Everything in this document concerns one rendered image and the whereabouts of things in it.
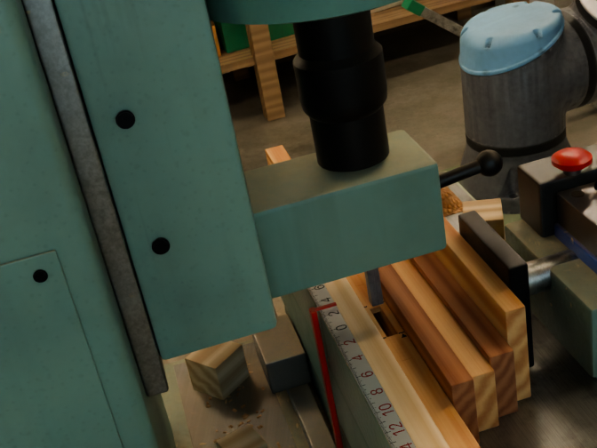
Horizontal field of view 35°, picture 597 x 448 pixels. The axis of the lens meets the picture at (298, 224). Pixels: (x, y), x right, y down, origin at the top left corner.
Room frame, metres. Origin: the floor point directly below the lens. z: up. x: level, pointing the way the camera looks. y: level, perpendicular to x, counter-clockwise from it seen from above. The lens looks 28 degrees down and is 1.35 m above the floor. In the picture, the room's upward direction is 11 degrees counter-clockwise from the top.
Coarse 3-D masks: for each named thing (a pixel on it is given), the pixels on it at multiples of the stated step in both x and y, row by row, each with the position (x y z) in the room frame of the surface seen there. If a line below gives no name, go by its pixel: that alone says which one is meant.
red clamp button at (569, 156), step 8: (560, 152) 0.64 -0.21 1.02; (568, 152) 0.64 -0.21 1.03; (576, 152) 0.63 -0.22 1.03; (584, 152) 0.63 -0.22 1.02; (552, 160) 0.64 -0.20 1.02; (560, 160) 0.63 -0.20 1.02; (568, 160) 0.63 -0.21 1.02; (576, 160) 0.62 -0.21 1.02; (584, 160) 0.62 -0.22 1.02; (592, 160) 0.63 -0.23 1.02; (560, 168) 0.63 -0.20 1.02; (568, 168) 0.62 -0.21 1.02; (576, 168) 0.62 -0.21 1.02
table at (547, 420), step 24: (456, 192) 0.84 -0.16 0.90; (456, 216) 0.79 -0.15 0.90; (288, 312) 0.77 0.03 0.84; (312, 336) 0.65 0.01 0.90; (552, 336) 0.58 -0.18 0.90; (312, 360) 0.68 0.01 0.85; (552, 360) 0.55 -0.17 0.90; (576, 360) 0.55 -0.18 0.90; (336, 384) 0.58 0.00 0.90; (552, 384) 0.53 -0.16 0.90; (576, 384) 0.52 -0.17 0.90; (336, 408) 0.60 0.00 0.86; (528, 408) 0.51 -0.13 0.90; (552, 408) 0.50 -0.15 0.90; (576, 408) 0.50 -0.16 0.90; (360, 432) 0.52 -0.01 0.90; (480, 432) 0.49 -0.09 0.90; (504, 432) 0.49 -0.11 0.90; (528, 432) 0.48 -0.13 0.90; (552, 432) 0.48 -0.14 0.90; (576, 432) 0.48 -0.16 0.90
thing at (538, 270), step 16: (464, 224) 0.62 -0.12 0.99; (480, 224) 0.61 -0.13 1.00; (480, 240) 0.59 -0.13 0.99; (496, 240) 0.58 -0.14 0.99; (480, 256) 0.59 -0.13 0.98; (496, 256) 0.56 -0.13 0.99; (512, 256) 0.56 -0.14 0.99; (560, 256) 0.59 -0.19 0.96; (576, 256) 0.59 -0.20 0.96; (496, 272) 0.56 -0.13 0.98; (512, 272) 0.54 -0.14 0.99; (528, 272) 0.54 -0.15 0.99; (544, 272) 0.58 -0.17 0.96; (512, 288) 0.54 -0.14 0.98; (528, 288) 0.54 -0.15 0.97; (544, 288) 0.58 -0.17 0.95; (528, 304) 0.54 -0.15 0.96; (528, 320) 0.54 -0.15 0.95; (528, 336) 0.54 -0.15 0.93
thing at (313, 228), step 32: (288, 160) 0.62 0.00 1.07; (384, 160) 0.59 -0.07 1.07; (416, 160) 0.58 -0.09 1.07; (256, 192) 0.58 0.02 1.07; (288, 192) 0.57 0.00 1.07; (320, 192) 0.56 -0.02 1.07; (352, 192) 0.56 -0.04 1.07; (384, 192) 0.57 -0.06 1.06; (416, 192) 0.57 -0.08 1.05; (256, 224) 0.55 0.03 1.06; (288, 224) 0.56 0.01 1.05; (320, 224) 0.56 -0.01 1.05; (352, 224) 0.56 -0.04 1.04; (384, 224) 0.57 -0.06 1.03; (416, 224) 0.57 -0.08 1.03; (288, 256) 0.55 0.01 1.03; (320, 256) 0.56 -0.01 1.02; (352, 256) 0.56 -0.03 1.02; (384, 256) 0.57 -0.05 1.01; (416, 256) 0.57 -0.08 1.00; (288, 288) 0.55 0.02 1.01
